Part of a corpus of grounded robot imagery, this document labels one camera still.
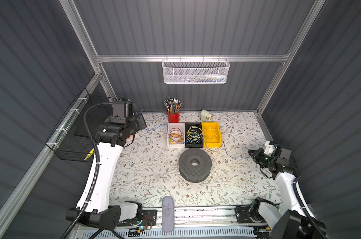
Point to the black pad in basket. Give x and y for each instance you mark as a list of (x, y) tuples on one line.
[(94, 121)]

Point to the red pencil cup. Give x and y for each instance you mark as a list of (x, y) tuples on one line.
[(173, 118)]

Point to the white plastic bin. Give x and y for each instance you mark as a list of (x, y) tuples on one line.
[(175, 135)]

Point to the black wire wall basket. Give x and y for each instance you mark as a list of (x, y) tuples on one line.
[(70, 140)]

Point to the grey fuzzy oblong brush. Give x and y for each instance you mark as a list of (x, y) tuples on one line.
[(168, 218)]

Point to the grey perforated cable spool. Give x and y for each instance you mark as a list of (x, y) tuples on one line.
[(194, 165)]

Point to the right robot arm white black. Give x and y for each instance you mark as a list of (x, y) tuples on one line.
[(292, 218)]

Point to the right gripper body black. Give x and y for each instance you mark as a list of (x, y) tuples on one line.
[(266, 160)]

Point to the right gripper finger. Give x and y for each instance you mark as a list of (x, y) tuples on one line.
[(255, 152), (256, 158)]

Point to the black plastic bin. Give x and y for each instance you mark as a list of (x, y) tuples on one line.
[(194, 135)]

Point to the white wire mesh basket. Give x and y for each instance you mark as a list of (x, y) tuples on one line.
[(195, 70)]

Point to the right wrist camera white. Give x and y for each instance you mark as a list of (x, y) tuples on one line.
[(271, 148)]

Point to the pale green pencil sharpener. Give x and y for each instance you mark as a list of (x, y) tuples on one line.
[(206, 116)]

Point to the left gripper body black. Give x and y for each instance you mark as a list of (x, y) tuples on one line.
[(136, 124)]

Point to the bundle of pencils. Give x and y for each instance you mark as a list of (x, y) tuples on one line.
[(172, 105)]

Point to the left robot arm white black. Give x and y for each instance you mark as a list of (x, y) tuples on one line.
[(109, 140)]

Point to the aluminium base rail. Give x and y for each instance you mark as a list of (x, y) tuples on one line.
[(198, 215)]

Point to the yellow black striped tool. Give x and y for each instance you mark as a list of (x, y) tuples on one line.
[(89, 155)]

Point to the yellow plastic bin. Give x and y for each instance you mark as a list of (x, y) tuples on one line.
[(212, 137)]

